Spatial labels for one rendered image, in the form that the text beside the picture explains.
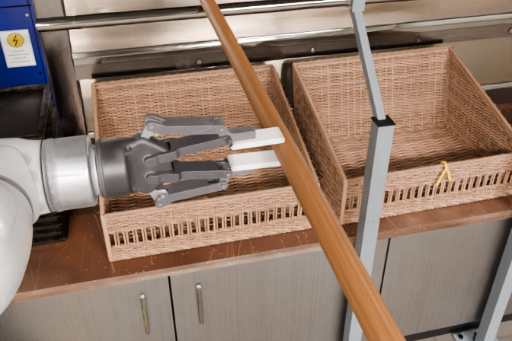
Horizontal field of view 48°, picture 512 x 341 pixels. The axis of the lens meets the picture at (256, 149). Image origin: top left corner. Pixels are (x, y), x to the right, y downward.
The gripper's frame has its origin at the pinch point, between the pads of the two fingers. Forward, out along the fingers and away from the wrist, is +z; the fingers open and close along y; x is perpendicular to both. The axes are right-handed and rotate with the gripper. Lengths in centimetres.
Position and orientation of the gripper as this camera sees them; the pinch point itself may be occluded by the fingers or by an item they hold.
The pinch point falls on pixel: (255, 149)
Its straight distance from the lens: 74.7
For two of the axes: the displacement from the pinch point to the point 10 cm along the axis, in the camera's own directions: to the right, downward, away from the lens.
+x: 2.3, 5.4, -8.1
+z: 9.7, -1.3, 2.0
